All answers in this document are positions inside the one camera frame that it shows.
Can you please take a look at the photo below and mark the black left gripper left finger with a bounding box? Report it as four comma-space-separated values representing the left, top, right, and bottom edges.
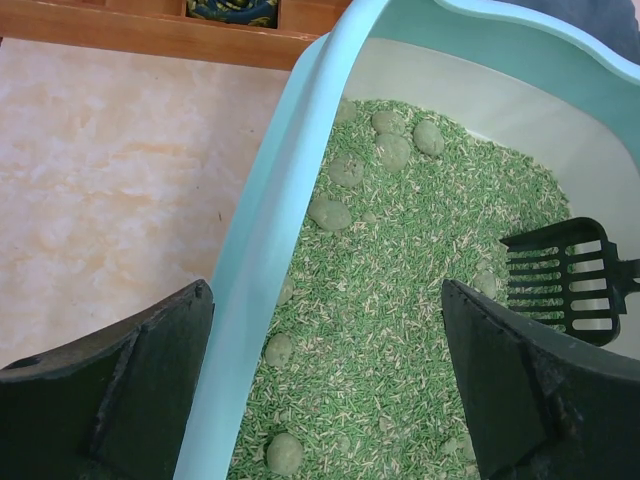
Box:
1, 280, 215, 479

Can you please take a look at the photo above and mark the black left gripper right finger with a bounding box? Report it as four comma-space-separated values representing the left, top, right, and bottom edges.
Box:
441, 280, 639, 479

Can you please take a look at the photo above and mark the black slotted litter scoop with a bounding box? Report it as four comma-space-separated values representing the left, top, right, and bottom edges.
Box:
501, 217, 639, 347

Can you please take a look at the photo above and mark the teal plastic litter box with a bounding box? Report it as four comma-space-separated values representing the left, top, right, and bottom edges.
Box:
175, 1, 639, 479

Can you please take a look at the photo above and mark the green litter clump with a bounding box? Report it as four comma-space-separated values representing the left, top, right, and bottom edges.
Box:
307, 198, 352, 231
266, 432, 304, 476
371, 110, 406, 136
264, 333, 293, 368
413, 120, 444, 156
375, 133, 411, 173
328, 154, 364, 188

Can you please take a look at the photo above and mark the wooden compartment tray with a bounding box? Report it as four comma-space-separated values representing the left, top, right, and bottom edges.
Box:
1, 0, 350, 70

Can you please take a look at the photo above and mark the dark patterned rolled cloth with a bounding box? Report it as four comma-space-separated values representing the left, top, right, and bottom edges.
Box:
186, 0, 279, 28

